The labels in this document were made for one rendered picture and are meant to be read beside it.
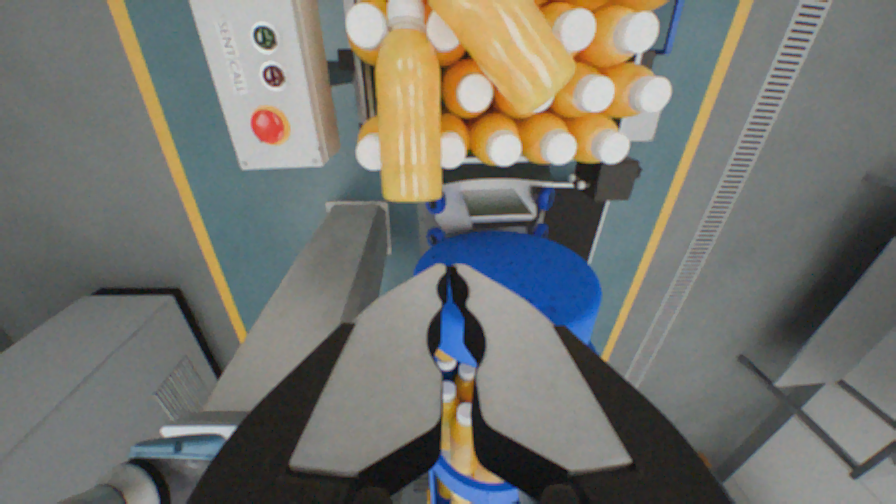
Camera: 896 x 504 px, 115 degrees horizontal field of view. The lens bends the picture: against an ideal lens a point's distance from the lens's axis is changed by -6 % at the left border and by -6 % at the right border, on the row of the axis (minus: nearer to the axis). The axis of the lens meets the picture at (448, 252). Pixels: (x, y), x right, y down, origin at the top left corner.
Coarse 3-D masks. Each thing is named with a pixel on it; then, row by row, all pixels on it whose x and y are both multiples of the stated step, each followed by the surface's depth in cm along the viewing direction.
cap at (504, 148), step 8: (496, 136) 38; (504, 136) 37; (512, 136) 37; (496, 144) 38; (504, 144) 38; (512, 144) 38; (520, 144) 38; (496, 152) 38; (504, 152) 38; (512, 152) 38; (520, 152) 38; (496, 160) 39; (504, 160) 39; (512, 160) 39
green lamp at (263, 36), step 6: (258, 30) 29; (264, 30) 29; (270, 30) 30; (252, 36) 30; (258, 36) 30; (264, 36) 30; (270, 36) 30; (258, 42) 30; (264, 42) 30; (270, 42) 30; (264, 48) 30; (270, 48) 31
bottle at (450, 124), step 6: (444, 108) 48; (444, 114) 42; (450, 114) 42; (444, 120) 40; (450, 120) 40; (456, 120) 41; (444, 126) 39; (450, 126) 39; (456, 126) 40; (462, 126) 41; (444, 132) 38; (450, 132) 38; (456, 132) 39; (462, 132) 40; (468, 132) 42; (462, 138) 40; (468, 138) 42; (468, 144) 42
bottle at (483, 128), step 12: (492, 108) 47; (468, 120) 48; (480, 120) 42; (492, 120) 40; (504, 120) 40; (480, 132) 41; (492, 132) 40; (516, 132) 41; (480, 144) 41; (480, 156) 42
